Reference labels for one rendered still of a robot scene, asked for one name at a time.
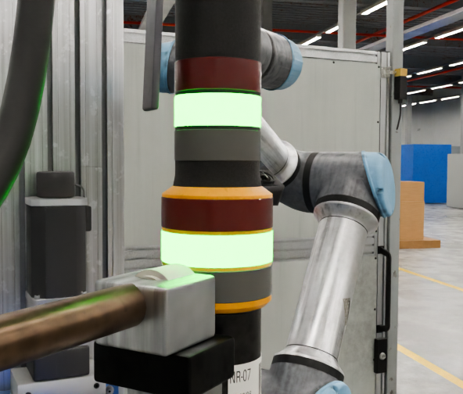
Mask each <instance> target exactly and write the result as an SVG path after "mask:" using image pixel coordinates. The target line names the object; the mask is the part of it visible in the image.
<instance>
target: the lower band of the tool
mask: <svg viewBox="0 0 463 394"><path fill-rule="evenodd" d="M162 197H165V198H173V199H266V198H271V197H272V193H270V192H269V191H268V190H267V189H266V188H264V187H262V186H261V187H248V188H197V187H178V186H172V187H170V188H168V189H167V190H166V191H165V192H163V193H162ZM162 231H165V232H169V233H174V234H181V235H255V234H263V233H268V232H270V231H272V228H269V229H265V230H259V231H236V232H202V231H178V230H171V229H166V228H164V227H162ZM270 265H272V261H271V262H270V263H266V264H262V265H258V266H252V267H231V268H205V267H188V268H190V269H191V270H196V271H240V270H255V269H260V268H264V267H269V266H270ZM270 301H271V295H270V296H268V297H267V298H265V299H260V300H256V301H251V302H245V303H215V313H242V312H248V311H252V310H258V309H260V308H262V307H264V306H266V305H267V304H268V303H269V302H270Z"/></svg>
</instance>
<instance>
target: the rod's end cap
mask: <svg viewBox="0 0 463 394"><path fill-rule="evenodd" d="M190 274H194V272H193V271H192V270H191V269H190V268H188V267H187V266H185V265H183V264H179V263H172V264H169V265H165V266H162V267H155V268H151V269H148V270H143V271H141V272H139V273H138V274H136V275H135V277H140V278H142V279H149V280H156V281H157V280H168V281H169V280H172V279H175V278H180V277H184V276H187V275H190Z"/></svg>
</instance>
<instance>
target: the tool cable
mask: <svg viewBox="0 0 463 394"><path fill-rule="evenodd" d="M54 10H55V0H17V5H16V18H15V26H14V33H13V44H12V50H11V55H10V60H9V69H8V75H7V78H6V83H5V90H4V93H3V97H2V104H1V107H0V207H1V205H2V204H3V202H4V201H5V199H6V198H7V196H8V195H9V193H10V191H11V189H12V187H13V185H14V183H15V181H16V179H17V177H18V175H19V173H20V171H21V168H22V166H23V162H24V160H25V158H26V155H27V152H28V149H29V148H30V145H31V141H32V138H33V135H34V129H35V127H36V123H37V120H38V115H39V111H40V107H41V100H42V96H43V91H44V87H45V78H46V73H47V68H48V58H49V52H50V46H51V39H52V25H53V17H54Z"/></svg>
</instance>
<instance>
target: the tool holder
mask: <svg viewBox="0 0 463 394"><path fill-rule="evenodd" d="M148 269H149V268H148ZM148 269H145V270H148ZM141 271H143V270H138V271H134V272H131V273H126V274H120V275H117V276H113V277H109V278H103V279H99V280H97V281H96V282H95V291H98V290H102V289H105V288H111V287H114V286H118V285H124V284H130V283H132V284H134V285H135V286H136V287H138V289H139V290H140V291H141V292H142V294H143V296H144V298H145V304H146V312H145V317H144V319H143V321H142V322H141V323H140V324H139V325H137V326H135V327H133V328H129V329H126V330H123V331H119V332H117V333H114V334H111V335H107V336H105V337H102V338H98V339H96V340H95V342H94V379H95V381H97V382H101V383H106V384H109V385H115V386H120V387H124V388H127V394H222V383H223V382H225V381H227V380H228V379H230V378H232V377H233V376H234V358H235V340H234V338H233V337H231V336H228V335H219V334H215V277H214V276H212V275H209V274H190V275H187V276H184V277H180V278H175V279H172V280H169V281H168V280H157V281H156V280H149V279H142V278H140V277H135V275H136V274H138V273H139V272H141Z"/></svg>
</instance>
